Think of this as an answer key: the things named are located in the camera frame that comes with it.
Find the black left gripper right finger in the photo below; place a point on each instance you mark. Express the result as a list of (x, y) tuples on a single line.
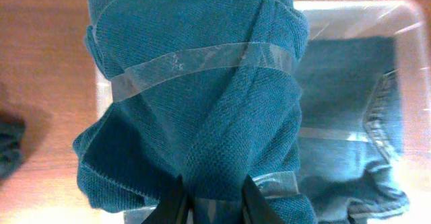
[(255, 209)]

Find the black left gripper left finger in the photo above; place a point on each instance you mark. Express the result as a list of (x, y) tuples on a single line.
[(173, 207)]

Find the dark blue taped knit garment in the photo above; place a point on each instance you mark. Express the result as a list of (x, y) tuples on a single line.
[(203, 100)]

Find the small black folded garment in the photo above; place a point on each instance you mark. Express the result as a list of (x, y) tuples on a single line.
[(12, 133)]

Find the medium blue jeans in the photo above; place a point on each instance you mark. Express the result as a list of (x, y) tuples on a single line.
[(351, 138)]

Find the clear plastic storage bin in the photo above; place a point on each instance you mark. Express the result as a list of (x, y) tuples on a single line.
[(220, 114)]

